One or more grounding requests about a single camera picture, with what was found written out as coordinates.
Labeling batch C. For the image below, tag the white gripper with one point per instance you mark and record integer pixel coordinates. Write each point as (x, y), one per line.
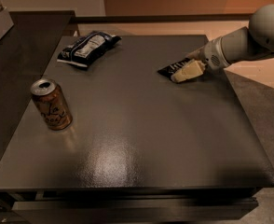
(212, 54)

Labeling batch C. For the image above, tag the black rxbar chocolate wrapper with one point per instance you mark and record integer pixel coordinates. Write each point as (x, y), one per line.
(171, 69)

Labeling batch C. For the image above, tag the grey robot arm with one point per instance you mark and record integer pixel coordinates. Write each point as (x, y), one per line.
(252, 43)

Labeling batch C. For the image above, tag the dark blue chip bag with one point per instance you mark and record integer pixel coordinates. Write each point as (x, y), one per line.
(87, 49)

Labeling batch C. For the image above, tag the orange LaCroix soda can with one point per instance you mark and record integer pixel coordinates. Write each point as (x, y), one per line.
(49, 100)

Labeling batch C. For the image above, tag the dark drawer front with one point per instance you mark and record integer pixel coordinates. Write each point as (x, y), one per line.
(156, 210)

